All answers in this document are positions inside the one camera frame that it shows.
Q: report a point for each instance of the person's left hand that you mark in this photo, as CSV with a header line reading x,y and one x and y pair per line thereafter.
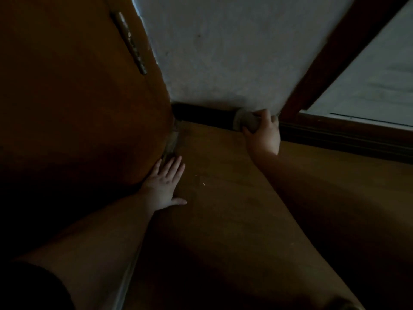
x,y
161,190

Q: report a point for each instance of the person's right hand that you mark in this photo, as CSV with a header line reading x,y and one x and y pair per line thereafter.
x,y
266,138

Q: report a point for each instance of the grey cleaning cloth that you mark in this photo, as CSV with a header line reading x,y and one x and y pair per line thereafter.
x,y
246,119

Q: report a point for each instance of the person's left forearm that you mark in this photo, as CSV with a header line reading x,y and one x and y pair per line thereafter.
x,y
96,248

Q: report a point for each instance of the person's right forearm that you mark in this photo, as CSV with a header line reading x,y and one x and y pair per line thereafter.
x,y
338,216

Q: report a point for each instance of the plain wooden door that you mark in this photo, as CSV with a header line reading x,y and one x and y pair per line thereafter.
x,y
80,109

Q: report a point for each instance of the white louvred wardrobe door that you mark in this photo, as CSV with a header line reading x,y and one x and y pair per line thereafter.
x,y
371,87

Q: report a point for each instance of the black shirt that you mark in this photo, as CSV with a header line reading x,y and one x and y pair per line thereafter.
x,y
32,287

